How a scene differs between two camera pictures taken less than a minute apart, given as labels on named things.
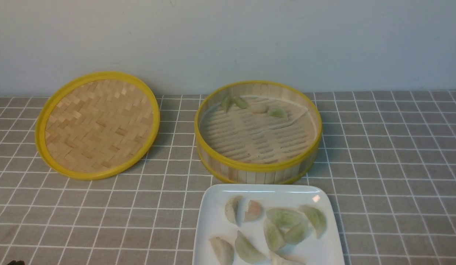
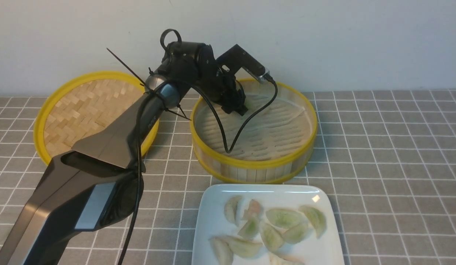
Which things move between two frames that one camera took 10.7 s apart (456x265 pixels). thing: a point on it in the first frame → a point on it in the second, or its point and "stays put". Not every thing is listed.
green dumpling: x=278 y=112 → x=250 y=229
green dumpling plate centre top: x=286 y=218 stays put
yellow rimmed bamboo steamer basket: x=262 y=132 stays put
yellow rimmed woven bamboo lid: x=94 y=125 stays put
